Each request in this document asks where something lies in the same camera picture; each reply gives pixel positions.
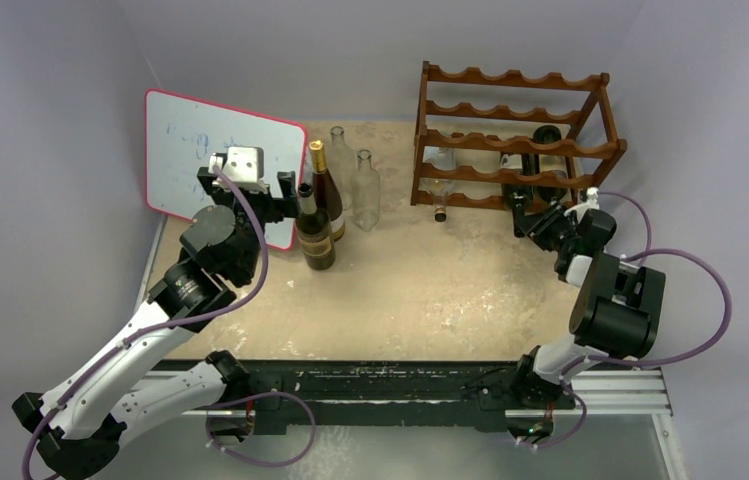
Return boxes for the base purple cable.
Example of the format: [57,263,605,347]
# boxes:
[205,390,317,468]
[514,380,589,453]

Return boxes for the clear slim glass bottle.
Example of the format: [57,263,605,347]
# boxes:
[328,125,356,210]

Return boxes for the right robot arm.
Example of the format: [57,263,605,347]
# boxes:
[509,192,666,408]

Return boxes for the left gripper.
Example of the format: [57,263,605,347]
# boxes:
[201,171,298,280]

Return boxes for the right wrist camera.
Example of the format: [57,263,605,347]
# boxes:
[564,187,600,222]

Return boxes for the dark gold-capped wine bottle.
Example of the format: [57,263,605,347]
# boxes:
[309,140,346,241]

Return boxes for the brown wooden wine rack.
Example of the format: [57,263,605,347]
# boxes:
[410,61,628,206]

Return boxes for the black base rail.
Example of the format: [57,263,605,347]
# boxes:
[155,359,577,437]

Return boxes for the clear labelled bottle in rack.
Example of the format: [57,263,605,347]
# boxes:
[425,146,458,223]

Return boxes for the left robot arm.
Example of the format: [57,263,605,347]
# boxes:
[12,167,299,479]

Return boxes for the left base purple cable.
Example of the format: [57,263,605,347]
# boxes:
[205,390,317,468]

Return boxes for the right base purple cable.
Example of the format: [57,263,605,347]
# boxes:
[514,380,589,453]

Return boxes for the red framed whiteboard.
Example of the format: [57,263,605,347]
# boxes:
[145,89,308,220]

